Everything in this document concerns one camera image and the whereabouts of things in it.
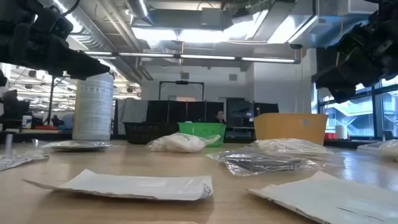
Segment black pole stand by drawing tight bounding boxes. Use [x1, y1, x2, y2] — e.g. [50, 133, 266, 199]
[46, 76, 74, 125]

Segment white square flat packet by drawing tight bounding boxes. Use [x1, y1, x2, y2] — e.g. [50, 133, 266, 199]
[247, 170, 398, 224]

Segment grey draped cloth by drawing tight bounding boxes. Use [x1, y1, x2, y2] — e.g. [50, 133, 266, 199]
[116, 98, 149, 135]

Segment orange plastic bin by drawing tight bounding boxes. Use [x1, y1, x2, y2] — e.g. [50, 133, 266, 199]
[253, 113, 329, 146]

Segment black frame stand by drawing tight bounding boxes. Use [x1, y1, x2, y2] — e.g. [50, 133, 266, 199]
[159, 80, 205, 102]

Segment person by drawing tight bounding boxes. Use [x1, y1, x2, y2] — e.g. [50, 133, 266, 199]
[214, 110, 227, 124]

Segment small grey metal post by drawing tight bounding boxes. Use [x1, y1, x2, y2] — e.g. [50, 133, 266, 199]
[4, 132, 14, 156]

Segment black partition screens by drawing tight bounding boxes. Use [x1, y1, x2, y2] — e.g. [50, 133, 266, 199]
[146, 100, 224, 124]

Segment grey ceiling box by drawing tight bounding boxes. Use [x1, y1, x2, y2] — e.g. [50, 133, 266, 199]
[200, 7, 223, 27]

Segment bagged white cotton balls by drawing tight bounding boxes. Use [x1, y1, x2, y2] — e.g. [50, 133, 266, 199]
[250, 138, 346, 163]

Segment black equipment cabinet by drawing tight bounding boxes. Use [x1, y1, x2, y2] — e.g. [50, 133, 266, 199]
[226, 98, 280, 139]

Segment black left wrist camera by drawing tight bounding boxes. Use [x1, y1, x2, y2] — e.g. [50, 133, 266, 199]
[50, 14, 75, 40]

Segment clear plastic toiletry bag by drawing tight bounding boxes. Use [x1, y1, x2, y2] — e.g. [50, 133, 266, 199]
[356, 139, 398, 162]

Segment clear silvery plastic bag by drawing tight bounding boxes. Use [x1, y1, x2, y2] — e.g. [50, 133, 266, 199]
[40, 139, 111, 153]

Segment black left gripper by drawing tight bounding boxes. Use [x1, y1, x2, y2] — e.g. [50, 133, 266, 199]
[9, 0, 111, 80]

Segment bagged black round item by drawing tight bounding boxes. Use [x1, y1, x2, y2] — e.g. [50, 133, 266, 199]
[206, 150, 312, 177]

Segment white rectangular packet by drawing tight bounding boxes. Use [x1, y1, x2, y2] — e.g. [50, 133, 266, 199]
[22, 169, 215, 202]

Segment green plastic basket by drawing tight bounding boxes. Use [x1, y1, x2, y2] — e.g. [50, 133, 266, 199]
[177, 122, 227, 147]

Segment grey patterned foil packet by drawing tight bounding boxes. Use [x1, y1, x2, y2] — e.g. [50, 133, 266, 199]
[0, 154, 50, 172]

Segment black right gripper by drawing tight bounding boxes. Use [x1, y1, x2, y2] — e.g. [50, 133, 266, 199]
[312, 23, 398, 104]

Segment white wipes canister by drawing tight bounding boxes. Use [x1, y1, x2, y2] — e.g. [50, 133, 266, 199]
[72, 73, 115, 141]

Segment bagged white round item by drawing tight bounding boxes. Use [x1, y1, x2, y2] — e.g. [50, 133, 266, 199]
[145, 132, 222, 154]

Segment black plastic basket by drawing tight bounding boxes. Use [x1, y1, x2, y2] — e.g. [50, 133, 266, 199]
[123, 121, 180, 145]

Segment white paper roll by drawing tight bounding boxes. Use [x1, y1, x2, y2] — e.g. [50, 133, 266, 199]
[335, 124, 348, 140]

